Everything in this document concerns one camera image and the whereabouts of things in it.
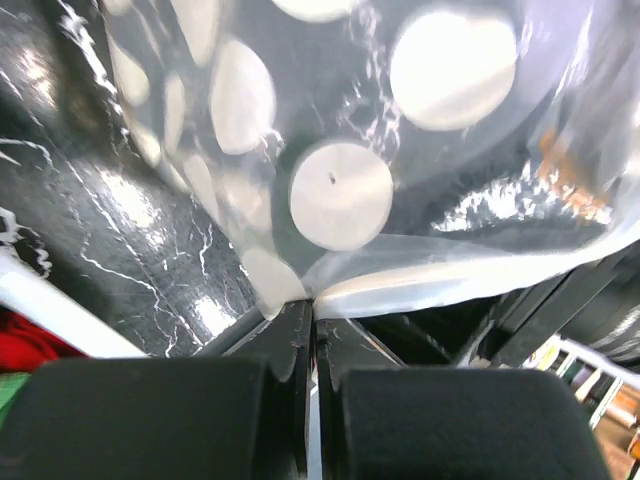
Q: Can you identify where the white basket with cloths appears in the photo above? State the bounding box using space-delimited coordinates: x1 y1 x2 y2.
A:
0 249 151 361

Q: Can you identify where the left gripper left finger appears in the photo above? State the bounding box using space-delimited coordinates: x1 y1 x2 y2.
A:
198 300 313 479

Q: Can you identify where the red cloth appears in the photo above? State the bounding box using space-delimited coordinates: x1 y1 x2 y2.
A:
1 308 85 373

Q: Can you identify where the light green cloth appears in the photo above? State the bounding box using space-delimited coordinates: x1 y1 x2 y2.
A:
0 372 31 426

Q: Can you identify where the clear zip top bag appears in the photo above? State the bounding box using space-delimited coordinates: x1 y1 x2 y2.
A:
102 1 639 318

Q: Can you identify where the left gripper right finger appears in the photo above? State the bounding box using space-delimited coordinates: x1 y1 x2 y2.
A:
314 319 405 479

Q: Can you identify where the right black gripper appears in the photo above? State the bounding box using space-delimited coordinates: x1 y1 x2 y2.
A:
361 244 639 368

